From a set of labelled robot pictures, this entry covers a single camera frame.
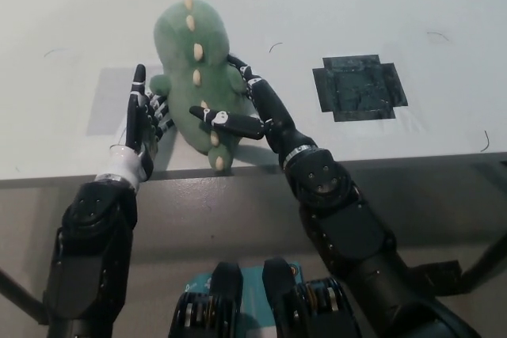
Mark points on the green plush dinosaur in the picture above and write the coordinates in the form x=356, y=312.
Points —
x=198, y=77

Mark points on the black tape square patch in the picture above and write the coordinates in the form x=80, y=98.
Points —
x=358, y=88

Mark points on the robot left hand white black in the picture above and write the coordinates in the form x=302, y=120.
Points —
x=136, y=132

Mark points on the robot body black teal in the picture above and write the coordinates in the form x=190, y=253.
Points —
x=253, y=306

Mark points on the black table leg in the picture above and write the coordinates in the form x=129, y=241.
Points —
x=20, y=294
x=487, y=263

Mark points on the robot right hand white black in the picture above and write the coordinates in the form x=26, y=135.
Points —
x=273, y=116

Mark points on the grey translucent tape patch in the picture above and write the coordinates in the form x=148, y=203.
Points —
x=107, y=108

